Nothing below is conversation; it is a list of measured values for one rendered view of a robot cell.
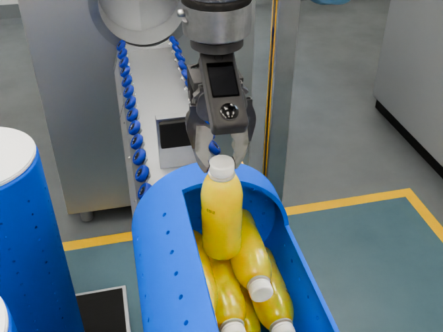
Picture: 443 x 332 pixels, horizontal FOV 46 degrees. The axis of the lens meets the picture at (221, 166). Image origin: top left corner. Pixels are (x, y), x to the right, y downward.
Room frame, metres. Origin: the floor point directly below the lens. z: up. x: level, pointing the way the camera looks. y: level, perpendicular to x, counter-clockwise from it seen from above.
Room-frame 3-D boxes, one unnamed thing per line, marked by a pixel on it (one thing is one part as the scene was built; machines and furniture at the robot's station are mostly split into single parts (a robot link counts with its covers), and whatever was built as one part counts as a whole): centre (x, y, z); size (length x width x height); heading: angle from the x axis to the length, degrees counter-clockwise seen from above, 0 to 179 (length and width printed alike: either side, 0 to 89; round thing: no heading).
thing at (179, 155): (1.13, 0.12, 1.00); 0.10 x 0.04 x 0.15; 103
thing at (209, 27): (0.65, 0.01, 1.52); 0.10 x 0.09 x 0.05; 102
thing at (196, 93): (0.66, 0.01, 1.43); 0.09 x 0.08 x 0.12; 12
